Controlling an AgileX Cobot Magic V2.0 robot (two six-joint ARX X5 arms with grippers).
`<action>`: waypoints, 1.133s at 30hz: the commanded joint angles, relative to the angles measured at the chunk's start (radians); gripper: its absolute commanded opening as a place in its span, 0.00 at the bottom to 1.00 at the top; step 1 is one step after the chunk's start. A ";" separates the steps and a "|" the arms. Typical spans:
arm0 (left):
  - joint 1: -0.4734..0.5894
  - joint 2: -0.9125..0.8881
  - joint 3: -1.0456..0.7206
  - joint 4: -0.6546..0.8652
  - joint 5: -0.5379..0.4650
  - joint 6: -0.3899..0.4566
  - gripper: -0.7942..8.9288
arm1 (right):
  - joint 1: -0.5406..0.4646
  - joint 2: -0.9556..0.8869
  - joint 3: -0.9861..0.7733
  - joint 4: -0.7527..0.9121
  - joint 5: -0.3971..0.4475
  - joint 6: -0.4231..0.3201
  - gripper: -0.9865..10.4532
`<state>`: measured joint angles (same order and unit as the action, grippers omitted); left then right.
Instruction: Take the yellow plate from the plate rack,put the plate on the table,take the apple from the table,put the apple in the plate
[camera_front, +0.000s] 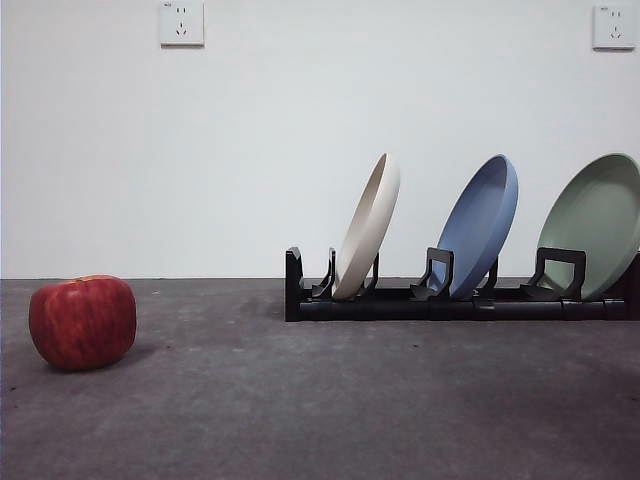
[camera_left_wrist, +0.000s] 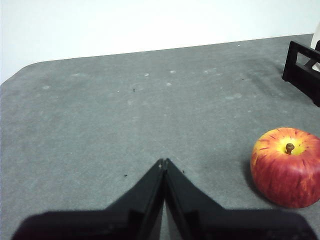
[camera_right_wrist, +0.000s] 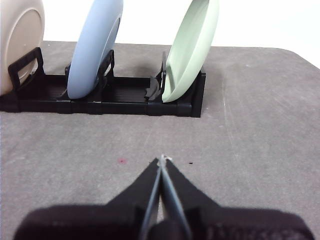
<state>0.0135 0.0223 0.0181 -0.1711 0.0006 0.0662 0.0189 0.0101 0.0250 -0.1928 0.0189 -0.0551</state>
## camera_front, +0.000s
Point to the pale yellow plate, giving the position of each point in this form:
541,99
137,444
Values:
370,220

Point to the red apple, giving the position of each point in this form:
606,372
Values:
82,322

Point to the black plate rack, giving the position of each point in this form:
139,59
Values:
380,310

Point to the blue plate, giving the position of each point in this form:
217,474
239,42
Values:
480,225

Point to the green plate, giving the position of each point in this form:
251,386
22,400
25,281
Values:
595,225

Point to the white wall socket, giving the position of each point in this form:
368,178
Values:
182,25
614,27

